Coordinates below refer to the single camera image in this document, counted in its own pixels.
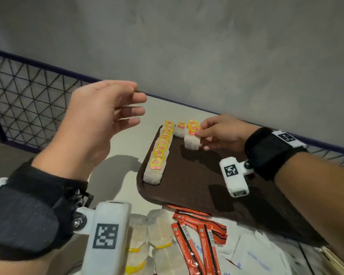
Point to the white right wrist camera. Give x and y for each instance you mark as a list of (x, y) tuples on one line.
[(235, 180)]

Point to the white sugar sachets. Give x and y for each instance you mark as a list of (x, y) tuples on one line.
[(252, 254)]

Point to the black left wrist band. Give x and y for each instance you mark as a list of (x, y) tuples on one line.
[(25, 214)]

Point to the pile of tea bags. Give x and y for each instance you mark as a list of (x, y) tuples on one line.
[(160, 229)]

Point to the black wrist band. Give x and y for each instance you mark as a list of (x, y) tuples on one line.
[(269, 154), (25, 214)]

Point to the person's right forearm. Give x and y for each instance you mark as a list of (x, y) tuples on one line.
[(324, 197)]

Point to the black right wrist band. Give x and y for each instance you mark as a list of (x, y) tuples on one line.
[(269, 154)]

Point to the row of tea bags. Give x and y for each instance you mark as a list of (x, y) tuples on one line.
[(154, 174)]

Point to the red Nescafe coffee sachets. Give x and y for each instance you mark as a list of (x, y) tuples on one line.
[(206, 243)]

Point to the person's right hand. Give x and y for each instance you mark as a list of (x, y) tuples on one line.
[(229, 131)]

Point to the person's left hand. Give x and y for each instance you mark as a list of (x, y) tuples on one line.
[(89, 126)]

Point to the person's left forearm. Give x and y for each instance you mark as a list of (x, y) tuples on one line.
[(17, 266)]

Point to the white box with marker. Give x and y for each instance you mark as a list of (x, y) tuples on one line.
[(106, 240)]

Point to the bundle of wooden stir sticks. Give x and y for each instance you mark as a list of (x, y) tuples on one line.
[(338, 263)]

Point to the brown plastic tray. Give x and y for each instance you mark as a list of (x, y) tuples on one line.
[(195, 180)]

